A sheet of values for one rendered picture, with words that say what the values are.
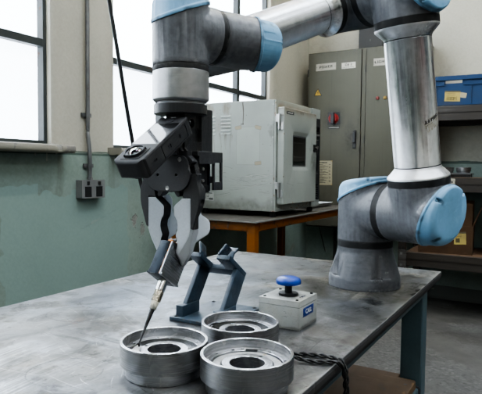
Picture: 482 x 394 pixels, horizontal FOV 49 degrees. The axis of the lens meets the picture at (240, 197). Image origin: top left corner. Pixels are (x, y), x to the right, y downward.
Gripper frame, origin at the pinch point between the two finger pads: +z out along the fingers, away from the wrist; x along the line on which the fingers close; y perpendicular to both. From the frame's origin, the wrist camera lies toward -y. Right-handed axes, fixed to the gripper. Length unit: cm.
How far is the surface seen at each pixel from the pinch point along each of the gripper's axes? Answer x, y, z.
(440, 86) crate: 26, 351, -71
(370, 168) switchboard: 83, 377, -12
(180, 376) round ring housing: -7.6, -8.2, 11.9
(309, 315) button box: -10.8, 21.9, 11.7
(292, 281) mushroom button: -8.6, 20.0, 6.0
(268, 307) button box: -5.4, 17.8, 10.2
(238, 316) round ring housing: -4.7, 9.8, 9.9
